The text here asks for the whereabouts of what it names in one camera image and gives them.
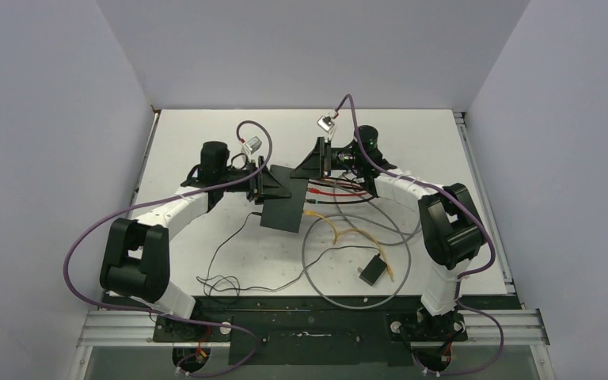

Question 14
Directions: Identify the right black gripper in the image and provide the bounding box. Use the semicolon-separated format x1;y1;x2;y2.
291;137;363;180

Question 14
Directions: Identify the thin black power cord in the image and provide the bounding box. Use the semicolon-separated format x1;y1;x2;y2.
196;211;389;301

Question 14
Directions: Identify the black ethernet cable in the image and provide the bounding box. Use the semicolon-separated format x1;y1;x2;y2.
303;178;378;207

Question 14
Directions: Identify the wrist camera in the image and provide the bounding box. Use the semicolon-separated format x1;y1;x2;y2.
317;110;338;134
241;136;262;158

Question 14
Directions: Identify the aluminium front rail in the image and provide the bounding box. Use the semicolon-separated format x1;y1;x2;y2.
77;310;550;347

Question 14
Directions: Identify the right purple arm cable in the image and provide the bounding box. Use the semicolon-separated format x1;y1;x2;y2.
335;94;505;378

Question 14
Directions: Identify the black network switch box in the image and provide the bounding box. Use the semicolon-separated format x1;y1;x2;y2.
260;165;308;234

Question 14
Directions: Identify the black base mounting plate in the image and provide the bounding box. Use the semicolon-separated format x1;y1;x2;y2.
99;294;523;368

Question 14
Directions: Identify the yellow ethernet cable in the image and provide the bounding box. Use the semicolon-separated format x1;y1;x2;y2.
303;209;397;283

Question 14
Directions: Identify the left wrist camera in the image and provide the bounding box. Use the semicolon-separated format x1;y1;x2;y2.
241;136;262;158

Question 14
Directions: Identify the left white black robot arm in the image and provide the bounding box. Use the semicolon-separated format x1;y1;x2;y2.
100;141;292;341

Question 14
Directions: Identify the black power adapter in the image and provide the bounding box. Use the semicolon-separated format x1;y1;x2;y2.
359;253;388;287

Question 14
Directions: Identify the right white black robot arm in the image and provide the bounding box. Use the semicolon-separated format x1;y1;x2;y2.
291;125;490;340

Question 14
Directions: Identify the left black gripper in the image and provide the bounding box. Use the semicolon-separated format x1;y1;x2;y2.
218;157;290;204

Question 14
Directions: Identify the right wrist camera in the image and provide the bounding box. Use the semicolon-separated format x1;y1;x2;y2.
317;110;338;134

